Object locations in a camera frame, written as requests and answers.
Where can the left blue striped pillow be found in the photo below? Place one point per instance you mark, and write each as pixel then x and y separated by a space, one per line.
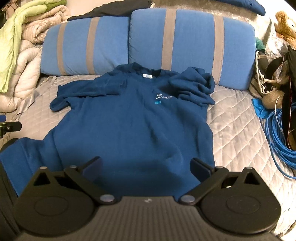
pixel 91 46

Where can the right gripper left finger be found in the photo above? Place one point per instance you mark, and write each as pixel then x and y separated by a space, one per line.
pixel 59 203

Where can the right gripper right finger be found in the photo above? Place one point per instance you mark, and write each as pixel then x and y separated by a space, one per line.
pixel 235 202

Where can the turquoise cloth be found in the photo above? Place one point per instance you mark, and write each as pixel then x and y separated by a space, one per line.
pixel 259 108

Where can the navy folded blanket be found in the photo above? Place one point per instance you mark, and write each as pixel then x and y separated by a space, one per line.
pixel 251 5

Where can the white quilted comforter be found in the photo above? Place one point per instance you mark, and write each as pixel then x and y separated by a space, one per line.
pixel 24 78

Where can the striped canvas bag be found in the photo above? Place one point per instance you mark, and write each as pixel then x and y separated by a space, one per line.
pixel 260 84

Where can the brown teddy bear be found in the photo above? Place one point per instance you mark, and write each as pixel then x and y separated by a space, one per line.
pixel 285 28

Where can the dark blue sweatshirt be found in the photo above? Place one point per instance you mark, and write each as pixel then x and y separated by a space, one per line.
pixel 143 126

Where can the right blue striped pillow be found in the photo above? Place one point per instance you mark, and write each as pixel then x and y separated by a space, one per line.
pixel 175 39

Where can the light green blanket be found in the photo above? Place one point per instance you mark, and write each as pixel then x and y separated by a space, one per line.
pixel 11 33

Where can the black garment on pillows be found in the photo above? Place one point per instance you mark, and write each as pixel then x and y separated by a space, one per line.
pixel 116 8

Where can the blue striped pillow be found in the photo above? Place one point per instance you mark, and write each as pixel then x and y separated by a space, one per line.
pixel 91 46
pixel 175 39

